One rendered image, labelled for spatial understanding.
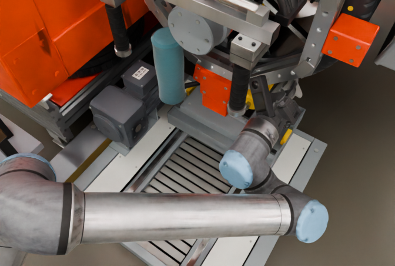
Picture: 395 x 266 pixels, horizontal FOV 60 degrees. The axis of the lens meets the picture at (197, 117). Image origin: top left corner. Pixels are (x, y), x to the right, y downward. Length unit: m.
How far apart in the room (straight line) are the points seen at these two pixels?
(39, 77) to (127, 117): 0.31
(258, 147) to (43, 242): 0.50
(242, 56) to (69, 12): 0.66
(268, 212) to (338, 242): 0.82
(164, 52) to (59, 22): 0.35
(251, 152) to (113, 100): 0.62
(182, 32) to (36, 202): 0.48
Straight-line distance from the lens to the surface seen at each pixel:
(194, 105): 1.46
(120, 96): 1.28
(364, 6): 0.87
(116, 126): 1.25
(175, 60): 0.99
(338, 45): 0.83
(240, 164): 0.81
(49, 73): 1.16
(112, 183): 1.47
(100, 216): 0.60
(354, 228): 1.58
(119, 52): 0.91
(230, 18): 0.65
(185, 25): 0.81
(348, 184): 1.65
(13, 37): 1.05
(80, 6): 1.18
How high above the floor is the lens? 1.37
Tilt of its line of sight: 54 degrees down
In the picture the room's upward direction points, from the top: straight up
